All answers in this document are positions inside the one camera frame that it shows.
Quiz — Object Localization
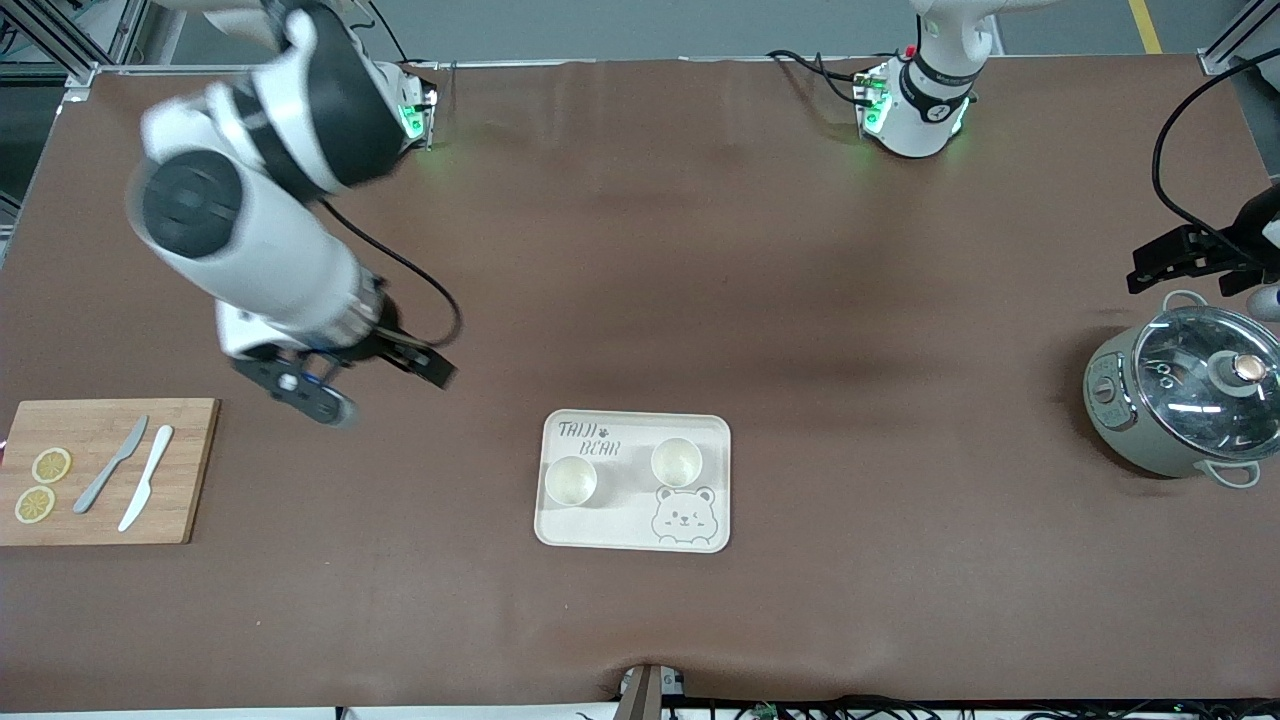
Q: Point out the white IKEA cup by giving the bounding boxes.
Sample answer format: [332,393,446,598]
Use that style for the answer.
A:
[650,437,703,490]
[544,456,599,508]

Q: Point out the cream bear print tray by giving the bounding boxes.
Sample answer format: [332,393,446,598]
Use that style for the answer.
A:
[533,409,732,554]

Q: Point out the glass pot lid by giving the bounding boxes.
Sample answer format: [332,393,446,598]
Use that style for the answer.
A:
[1133,304,1280,462]

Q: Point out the grey-green electric cooker pot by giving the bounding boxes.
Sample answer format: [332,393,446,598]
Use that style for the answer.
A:
[1083,290,1264,490]

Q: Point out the wooden cutting board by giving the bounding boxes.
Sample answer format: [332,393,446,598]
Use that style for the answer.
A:
[0,398,221,547]

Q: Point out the white plastic knife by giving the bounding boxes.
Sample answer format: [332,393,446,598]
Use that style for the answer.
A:
[117,425,175,533]

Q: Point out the grey plastic knife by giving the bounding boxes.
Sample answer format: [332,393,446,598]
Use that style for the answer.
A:
[72,415,150,515]

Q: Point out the brown table cover mat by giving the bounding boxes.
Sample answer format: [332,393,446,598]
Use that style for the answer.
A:
[0,52,1280,713]

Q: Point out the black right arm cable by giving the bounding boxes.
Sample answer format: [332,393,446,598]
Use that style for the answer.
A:
[320,200,464,347]

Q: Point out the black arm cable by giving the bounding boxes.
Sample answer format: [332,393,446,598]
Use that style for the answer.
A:
[320,200,464,347]
[1152,58,1280,251]

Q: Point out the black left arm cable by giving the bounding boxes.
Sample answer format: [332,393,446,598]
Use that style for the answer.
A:
[1152,58,1280,251]

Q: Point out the aluminium frame profile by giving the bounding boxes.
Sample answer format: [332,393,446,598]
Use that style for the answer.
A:
[1198,0,1280,77]
[0,0,151,93]

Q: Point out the black base cable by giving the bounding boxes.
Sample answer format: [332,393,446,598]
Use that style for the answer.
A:
[375,0,417,67]

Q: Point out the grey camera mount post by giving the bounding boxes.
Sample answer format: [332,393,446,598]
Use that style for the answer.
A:
[613,662,689,720]

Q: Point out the black base power cables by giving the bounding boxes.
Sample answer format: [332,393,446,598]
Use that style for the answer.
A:
[766,47,873,107]

